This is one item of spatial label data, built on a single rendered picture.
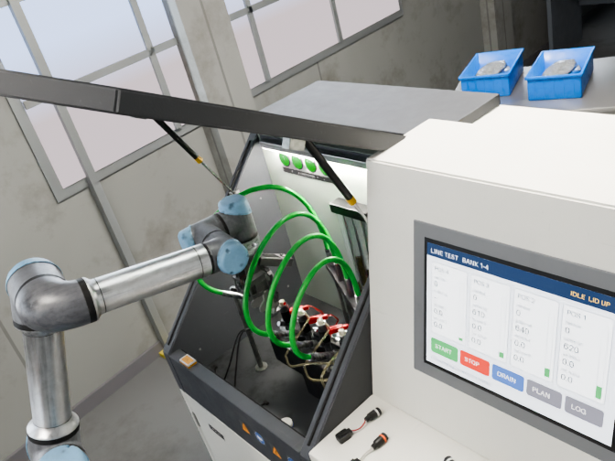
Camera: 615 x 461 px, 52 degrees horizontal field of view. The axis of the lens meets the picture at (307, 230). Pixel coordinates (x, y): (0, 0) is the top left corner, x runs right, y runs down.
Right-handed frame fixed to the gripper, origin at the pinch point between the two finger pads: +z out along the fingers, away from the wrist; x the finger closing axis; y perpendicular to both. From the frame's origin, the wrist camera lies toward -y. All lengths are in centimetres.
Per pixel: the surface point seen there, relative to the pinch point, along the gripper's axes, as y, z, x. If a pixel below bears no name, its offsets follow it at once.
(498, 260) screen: -9, -32, 68
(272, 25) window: -159, -33, -183
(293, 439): 20.9, 15.2, 26.9
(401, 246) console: -8, -28, 45
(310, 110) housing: -40, -41, -15
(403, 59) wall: -280, 30, -198
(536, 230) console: -11, -39, 75
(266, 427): 22.5, 15.2, 18.3
